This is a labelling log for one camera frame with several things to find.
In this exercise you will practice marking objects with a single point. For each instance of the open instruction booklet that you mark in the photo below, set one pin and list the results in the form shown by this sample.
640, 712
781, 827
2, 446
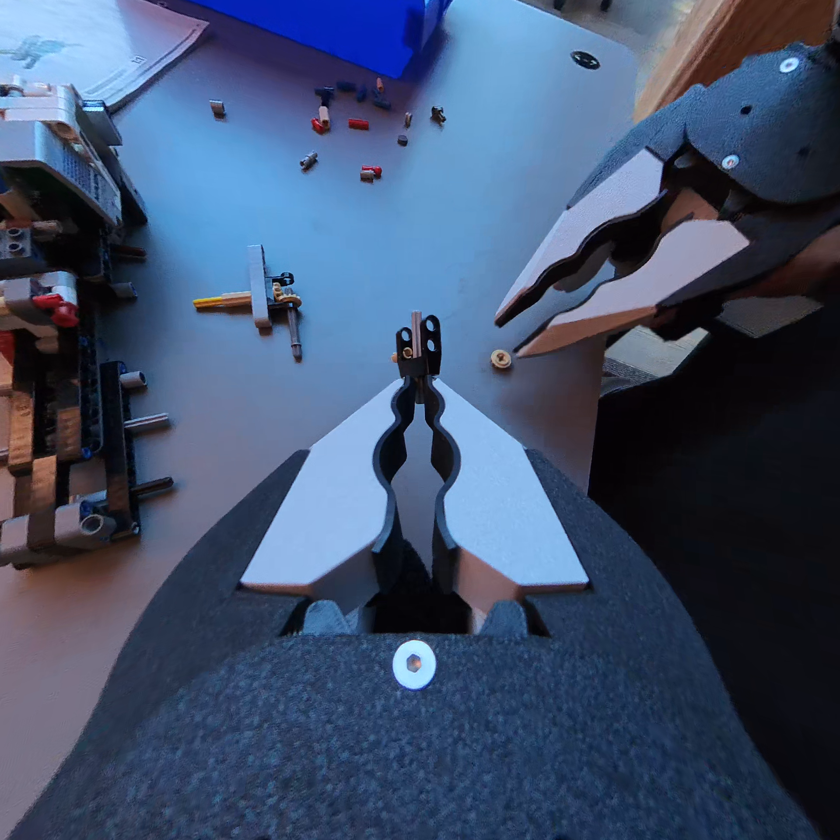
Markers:
79, 46

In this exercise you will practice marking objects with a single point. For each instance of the partly built lego truck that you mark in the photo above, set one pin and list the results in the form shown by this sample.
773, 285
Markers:
59, 262

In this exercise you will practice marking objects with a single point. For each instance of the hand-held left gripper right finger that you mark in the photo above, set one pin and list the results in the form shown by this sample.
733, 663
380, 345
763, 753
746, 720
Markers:
512, 512

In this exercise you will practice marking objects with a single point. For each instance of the grey beam lego subassembly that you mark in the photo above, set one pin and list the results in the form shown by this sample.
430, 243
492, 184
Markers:
259, 289

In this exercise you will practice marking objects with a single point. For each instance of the light grey lego axle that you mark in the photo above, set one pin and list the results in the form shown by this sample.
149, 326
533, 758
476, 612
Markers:
417, 321

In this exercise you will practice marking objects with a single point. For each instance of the wooden cabinet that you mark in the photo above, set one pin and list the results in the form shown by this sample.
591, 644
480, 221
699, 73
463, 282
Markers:
709, 46

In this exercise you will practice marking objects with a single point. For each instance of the black lego bracket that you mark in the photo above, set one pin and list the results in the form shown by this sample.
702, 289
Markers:
430, 358

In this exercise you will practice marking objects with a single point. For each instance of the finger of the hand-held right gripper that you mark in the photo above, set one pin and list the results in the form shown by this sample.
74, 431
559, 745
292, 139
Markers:
590, 210
656, 269

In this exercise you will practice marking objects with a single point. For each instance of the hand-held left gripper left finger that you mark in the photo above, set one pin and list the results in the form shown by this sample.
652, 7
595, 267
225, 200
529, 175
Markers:
321, 512

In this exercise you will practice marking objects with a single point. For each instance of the blue lego tee pin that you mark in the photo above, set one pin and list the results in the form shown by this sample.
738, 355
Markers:
323, 94

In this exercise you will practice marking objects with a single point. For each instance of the blue plastic bin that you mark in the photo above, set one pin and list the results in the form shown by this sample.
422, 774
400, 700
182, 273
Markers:
328, 26

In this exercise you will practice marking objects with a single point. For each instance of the grey lego pin connector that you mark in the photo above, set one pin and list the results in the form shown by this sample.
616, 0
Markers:
308, 159

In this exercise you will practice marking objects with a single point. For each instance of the black oval lego link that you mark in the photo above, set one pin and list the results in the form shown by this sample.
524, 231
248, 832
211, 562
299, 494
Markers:
585, 60

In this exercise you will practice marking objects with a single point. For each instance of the tan round lego pulley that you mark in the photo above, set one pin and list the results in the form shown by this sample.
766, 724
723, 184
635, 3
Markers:
502, 359

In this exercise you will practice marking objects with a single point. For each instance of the person's right hand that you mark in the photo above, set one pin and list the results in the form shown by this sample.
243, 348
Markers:
810, 269

